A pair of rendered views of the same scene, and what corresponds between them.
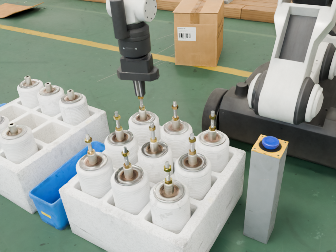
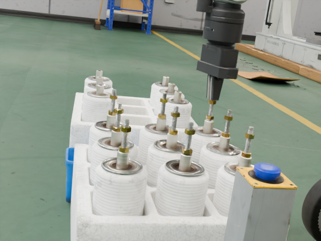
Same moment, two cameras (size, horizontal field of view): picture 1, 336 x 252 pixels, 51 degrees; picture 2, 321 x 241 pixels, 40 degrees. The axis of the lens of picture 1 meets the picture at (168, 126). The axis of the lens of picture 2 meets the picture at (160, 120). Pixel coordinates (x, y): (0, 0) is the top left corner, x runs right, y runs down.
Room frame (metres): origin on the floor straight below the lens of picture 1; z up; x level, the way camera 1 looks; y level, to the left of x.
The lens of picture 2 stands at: (0.09, -0.55, 0.56)
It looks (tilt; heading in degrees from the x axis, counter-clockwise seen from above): 16 degrees down; 43
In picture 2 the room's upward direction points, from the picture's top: 7 degrees clockwise
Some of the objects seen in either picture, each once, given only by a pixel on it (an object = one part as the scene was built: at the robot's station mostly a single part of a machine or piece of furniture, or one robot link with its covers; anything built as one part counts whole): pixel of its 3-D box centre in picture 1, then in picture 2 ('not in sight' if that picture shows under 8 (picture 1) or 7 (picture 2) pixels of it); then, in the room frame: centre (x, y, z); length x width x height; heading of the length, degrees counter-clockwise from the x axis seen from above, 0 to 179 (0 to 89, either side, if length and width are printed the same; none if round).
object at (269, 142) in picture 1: (270, 144); (266, 173); (0.66, -0.24, 0.32); 0.04 x 0.04 x 0.02
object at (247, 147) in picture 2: (212, 123); (247, 145); (0.79, -0.12, 0.30); 0.01 x 0.01 x 0.08
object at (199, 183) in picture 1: (193, 188); (178, 212); (0.69, -0.06, 0.16); 0.10 x 0.10 x 0.18
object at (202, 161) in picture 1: (192, 162); (184, 168); (0.69, -0.06, 0.25); 0.08 x 0.08 x 0.01
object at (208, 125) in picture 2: (143, 114); (208, 126); (0.92, 0.07, 0.26); 0.02 x 0.02 x 0.03
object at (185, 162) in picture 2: (192, 158); (185, 162); (0.69, -0.06, 0.26); 0.02 x 0.02 x 0.03
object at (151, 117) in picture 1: (143, 118); (207, 132); (0.92, 0.07, 0.25); 0.08 x 0.08 x 0.01
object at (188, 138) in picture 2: (192, 146); (188, 142); (0.69, -0.06, 0.30); 0.01 x 0.01 x 0.08
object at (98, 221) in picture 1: (159, 192); (162, 214); (0.76, 0.04, 0.09); 0.39 x 0.39 x 0.18; 57
